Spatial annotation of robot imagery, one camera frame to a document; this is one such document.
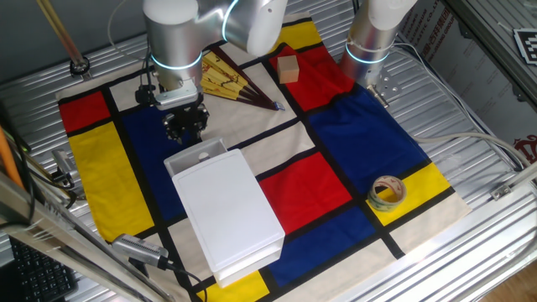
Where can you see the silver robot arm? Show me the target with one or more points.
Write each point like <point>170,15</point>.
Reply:
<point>176,50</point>

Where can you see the brass pole with black base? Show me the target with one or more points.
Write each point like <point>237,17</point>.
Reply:
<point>63,35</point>

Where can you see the orange pole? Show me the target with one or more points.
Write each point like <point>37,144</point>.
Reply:
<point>8,159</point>

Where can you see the black white marker tag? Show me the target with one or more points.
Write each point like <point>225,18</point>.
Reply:
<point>526,44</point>

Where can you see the colour block tablecloth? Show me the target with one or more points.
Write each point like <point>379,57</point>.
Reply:
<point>356,138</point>

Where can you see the dark printed board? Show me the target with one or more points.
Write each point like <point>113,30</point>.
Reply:
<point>461,84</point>

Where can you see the small metal bracket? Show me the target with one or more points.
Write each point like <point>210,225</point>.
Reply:
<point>501,192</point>

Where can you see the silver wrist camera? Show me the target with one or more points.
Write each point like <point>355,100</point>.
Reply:
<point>176,97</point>

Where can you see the white plastic drawer cabinet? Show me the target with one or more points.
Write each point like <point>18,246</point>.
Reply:
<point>228,209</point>

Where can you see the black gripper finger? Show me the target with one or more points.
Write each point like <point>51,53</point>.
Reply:
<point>176,132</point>
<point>200,126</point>

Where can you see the yellow folding paper fan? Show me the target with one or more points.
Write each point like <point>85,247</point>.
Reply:
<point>247,90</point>

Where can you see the silver depth camera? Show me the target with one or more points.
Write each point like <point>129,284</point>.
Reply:
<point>138,249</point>
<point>63,165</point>

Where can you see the aluminium frame bar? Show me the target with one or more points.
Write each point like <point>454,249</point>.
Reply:
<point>482,40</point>
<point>50,228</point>

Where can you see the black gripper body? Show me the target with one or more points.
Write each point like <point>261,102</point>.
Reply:
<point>186,113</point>

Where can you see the black keyboard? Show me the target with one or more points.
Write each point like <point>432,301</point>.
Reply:
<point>38,277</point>

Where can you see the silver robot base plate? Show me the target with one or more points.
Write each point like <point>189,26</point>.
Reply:
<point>388,86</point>

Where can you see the wooden cube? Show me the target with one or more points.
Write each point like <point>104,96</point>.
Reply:
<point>288,69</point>

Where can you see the clear tape roll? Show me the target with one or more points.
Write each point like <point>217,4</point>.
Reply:
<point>379,201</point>

